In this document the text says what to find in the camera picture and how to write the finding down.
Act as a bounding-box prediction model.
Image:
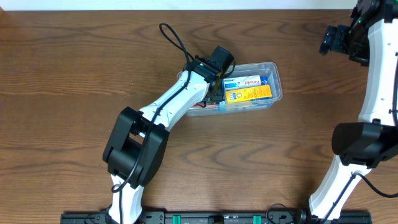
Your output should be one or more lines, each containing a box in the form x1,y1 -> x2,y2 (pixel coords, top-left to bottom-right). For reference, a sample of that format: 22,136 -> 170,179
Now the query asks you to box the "white Panadol box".
223,75 -> 262,90

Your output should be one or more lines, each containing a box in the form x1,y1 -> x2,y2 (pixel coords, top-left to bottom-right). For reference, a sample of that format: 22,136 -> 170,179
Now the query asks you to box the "yellow cough syrup box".
226,85 -> 272,103

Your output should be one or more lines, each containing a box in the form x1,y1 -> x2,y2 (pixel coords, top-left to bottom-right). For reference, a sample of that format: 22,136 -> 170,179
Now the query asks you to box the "blue fever patch box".
223,76 -> 269,103

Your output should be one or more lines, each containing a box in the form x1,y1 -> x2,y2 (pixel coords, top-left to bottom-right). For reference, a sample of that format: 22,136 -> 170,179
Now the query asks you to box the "red medicine box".
193,101 -> 218,108

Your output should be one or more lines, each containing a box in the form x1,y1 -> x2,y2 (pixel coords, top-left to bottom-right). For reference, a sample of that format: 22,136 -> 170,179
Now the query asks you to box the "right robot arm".
295,0 -> 397,223

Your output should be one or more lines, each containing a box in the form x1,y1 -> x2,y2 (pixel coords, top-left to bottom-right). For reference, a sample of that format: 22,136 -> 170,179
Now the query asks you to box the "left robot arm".
103,46 -> 234,223

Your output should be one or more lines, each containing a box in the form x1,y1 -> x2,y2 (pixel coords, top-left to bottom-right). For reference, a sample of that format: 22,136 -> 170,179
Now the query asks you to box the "clear plastic container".
185,62 -> 282,116

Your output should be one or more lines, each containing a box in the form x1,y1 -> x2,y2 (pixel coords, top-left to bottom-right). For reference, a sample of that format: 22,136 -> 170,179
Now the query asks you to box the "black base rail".
60,208 -> 372,224

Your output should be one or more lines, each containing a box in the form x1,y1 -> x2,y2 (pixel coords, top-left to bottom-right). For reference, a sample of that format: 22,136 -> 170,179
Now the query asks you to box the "left black cable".
105,22 -> 237,224

